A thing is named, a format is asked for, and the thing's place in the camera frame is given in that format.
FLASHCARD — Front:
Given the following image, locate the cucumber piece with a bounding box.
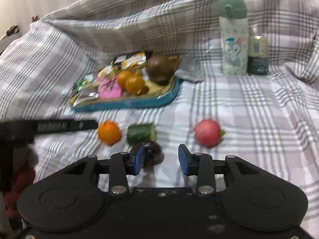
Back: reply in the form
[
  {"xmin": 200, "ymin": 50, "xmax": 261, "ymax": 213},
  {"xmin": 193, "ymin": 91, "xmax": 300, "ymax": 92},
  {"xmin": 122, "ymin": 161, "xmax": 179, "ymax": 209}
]
[{"xmin": 127, "ymin": 123, "xmax": 156, "ymax": 146}]

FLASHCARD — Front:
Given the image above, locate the small pink radish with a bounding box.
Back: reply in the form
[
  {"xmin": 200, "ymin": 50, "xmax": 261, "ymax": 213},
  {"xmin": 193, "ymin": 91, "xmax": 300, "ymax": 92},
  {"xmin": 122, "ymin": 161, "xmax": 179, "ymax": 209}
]
[{"xmin": 195, "ymin": 118, "xmax": 225, "ymax": 147}]

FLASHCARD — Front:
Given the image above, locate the orange tangerine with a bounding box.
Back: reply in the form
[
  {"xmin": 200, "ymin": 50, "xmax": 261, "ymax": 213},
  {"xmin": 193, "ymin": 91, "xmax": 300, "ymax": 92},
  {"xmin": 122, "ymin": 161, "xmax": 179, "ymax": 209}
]
[{"xmin": 97, "ymin": 120, "xmax": 122, "ymax": 146}]

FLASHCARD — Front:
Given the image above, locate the brown clear snack packet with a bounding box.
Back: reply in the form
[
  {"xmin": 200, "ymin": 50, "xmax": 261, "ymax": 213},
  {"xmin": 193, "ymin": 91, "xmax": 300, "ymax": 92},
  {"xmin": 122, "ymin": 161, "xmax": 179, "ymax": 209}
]
[{"xmin": 73, "ymin": 89, "xmax": 99, "ymax": 106}]

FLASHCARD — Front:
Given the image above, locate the green foil candy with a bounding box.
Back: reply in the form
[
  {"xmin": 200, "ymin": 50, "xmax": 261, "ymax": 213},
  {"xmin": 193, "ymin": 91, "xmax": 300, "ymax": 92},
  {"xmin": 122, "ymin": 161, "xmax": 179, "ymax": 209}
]
[{"xmin": 72, "ymin": 78, "xmax": 90, "ymax": 93}]

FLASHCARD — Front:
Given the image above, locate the pink snack packet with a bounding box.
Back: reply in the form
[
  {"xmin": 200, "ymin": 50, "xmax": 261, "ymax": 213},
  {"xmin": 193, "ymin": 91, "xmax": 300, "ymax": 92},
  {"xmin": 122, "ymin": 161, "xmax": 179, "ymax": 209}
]
[{"xmin": 98, "ymin": 77, "xmax": 124, "ymax": 99}]

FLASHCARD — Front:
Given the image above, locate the small orange in tin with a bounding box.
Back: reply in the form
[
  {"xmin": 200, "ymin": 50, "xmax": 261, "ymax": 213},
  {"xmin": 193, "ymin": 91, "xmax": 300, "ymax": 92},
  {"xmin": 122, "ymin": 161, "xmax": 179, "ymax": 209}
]
[
  {"xmin": 124, "ymin": 75, "xmax": 145, "ymax": 95},
  {"xmin": 116, "ymin": 70, "xmax": 134, "ymax": 89}
]

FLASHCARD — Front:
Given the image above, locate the blue gold snack tin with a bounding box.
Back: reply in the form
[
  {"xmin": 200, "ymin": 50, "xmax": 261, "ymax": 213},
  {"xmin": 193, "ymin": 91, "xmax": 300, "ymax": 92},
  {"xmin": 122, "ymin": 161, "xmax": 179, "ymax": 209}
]
[{"xmin": 69, "ymin": 51, "xmax": 181, "ymax": 112}]

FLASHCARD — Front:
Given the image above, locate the yellow pastry packet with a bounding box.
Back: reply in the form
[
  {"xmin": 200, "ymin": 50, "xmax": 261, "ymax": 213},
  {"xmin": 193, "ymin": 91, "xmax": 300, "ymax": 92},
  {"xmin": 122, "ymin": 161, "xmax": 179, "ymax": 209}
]
[{"xmin": 111, "ymin": 51, "xmax": 147, "ymax": 70}]

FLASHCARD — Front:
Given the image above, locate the silver foil wrapper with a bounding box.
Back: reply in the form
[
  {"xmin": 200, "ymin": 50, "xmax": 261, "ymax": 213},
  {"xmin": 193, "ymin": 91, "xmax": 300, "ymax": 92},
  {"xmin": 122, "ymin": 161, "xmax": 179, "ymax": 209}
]
[{"xmin": 175, "ymin": 55, "xmax": 205, "ymax": 83}]

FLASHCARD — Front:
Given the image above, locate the grey plaid sofa cover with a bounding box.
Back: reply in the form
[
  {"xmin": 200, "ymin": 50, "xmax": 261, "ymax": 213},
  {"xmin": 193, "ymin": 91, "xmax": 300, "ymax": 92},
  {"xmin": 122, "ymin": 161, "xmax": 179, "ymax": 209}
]
[{"xmin": 1, "ymin": 0, "xmax": 318, "ymax": 236}]

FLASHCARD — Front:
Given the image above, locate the brown kiwi fruit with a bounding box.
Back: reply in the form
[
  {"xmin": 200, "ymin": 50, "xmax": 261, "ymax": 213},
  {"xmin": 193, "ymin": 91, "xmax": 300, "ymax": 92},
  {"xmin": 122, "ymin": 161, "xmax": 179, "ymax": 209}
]
[{"xmin": 146, "ymin": 54, "xmax": 180, "ymax": 86}]

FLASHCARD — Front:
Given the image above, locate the small green jar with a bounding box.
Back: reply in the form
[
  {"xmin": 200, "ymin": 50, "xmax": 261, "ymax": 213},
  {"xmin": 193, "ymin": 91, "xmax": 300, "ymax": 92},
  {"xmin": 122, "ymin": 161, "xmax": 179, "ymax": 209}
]
[{"xmin": 247, "ymin": 35, "xmax": 269, "ymax": 75}]

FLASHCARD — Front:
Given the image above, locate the white green cartoon bottle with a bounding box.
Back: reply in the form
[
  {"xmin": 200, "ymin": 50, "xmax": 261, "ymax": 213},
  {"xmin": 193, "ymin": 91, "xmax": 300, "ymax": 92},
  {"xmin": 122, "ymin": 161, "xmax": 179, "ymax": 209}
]
[{"xmin": 217, "ymin": 0, "xmax": 249, "ymax": 75}]

